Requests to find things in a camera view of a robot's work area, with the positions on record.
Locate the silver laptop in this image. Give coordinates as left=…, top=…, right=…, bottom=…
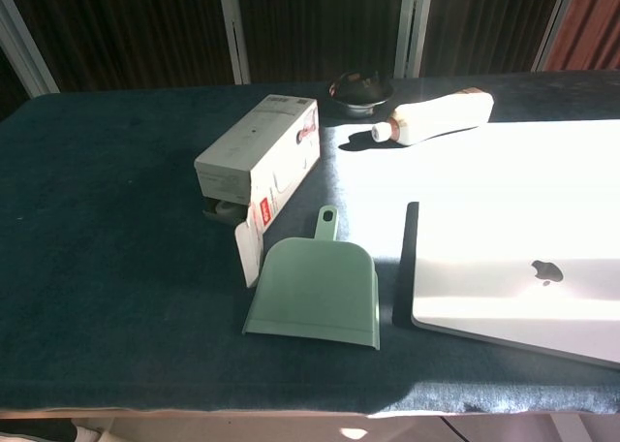
left=410, top=200, right=620, bottom=370

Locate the white metal frame post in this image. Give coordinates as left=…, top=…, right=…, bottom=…
left=0, top=0, right=60, bottom=99
left=393, top=0, right=436, bottom=79
left=531, top=0, right=582, bottom=74
left=216, top=0, right=252, bottom=85

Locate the mint green plastic dustpan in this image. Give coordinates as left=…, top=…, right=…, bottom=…
left=240, top=204, right=383, bottom=352

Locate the reddish brown curtain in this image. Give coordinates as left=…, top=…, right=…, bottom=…
left=544, top=0, right=620, bottom=73

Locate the white cardboard product box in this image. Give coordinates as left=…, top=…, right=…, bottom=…
left=193, top=94, right=322, bottom=289

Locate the dark brown pleated curtain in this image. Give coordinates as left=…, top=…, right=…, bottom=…
left=234, top=0, right=406, bottom=84
left=419, top=0, right=568, bottom=79
left=4, top=0, right=236, bottom=94

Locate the white bottle with copper neck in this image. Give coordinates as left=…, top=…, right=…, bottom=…
left=370, top=88, right=496, bottom=147

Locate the blue fabric tablecloth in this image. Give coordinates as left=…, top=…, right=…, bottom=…
left=0, top=71, right=620, bottom=419

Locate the grey item inside box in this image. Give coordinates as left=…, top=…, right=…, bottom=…
left=201, top=198, right=249, bottom=226

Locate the black crumpled object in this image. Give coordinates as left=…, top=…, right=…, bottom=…
left=337, top=72, right=388, bottom=102

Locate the shiny metal bowl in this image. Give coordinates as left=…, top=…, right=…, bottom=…
left=327, top=69, right=394, bottom=119

